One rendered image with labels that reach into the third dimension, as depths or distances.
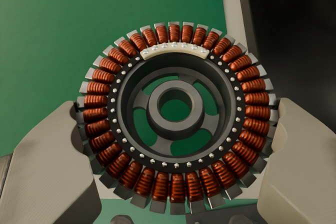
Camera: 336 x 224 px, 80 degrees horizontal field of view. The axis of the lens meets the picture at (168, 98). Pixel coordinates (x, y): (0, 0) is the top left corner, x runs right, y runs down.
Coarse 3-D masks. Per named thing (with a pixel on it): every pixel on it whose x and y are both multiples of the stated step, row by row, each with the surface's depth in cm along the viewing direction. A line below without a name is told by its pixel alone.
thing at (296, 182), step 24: (288, 120) 9; (312, 120) 9; (288, 144) 8; (312, 144) 8; (288, 168) 7; (312, 168) 7; (264, 192) 6; (288, 192) 6; (312, 192) 6; (264, 216) 7; (288, 216) 6; (312, 216) 5
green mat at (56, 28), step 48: (0, 0) 25; (48, 0) 24; (96, 0) 24; (144, 0) 24; (192, 0) 24; (0, 48) 22; (48, 48) 22; (96, 48) 22; (0, 96) 20; (48, 96) 20; (0, 144) 19; (192, 144) 18
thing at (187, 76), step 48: (144, 48) 12; (192, 48) 12; (240, 48) 12; (96, 96) 11; (144, 96) 13; (192, 96) 12; (240, 96) 11; (96, 144) 10; (144, 144) 12; (240, 144) 10; (144, 192) 9; (192, 192) 9; (240, 192) 10
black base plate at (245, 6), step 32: (256, 0) 21; (288, 0) 21; (320, 0) 21; (256, 32) 20; (288, 32) 20; (320, 32) 20; (256, 64) 19; (288, 64) 19; (320, 64) 19; (288, 96) 18; (320, 96) 18
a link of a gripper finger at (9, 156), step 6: (0, 156) 8; (6, 156) 8; (0, 162) 7; (6, 162) 7; (0, 168) 7; (6, 168) 7; (0, 174) 7; (6, 174) 7; (0, 180) 7; (0, 186) 6; (0, 192) 6
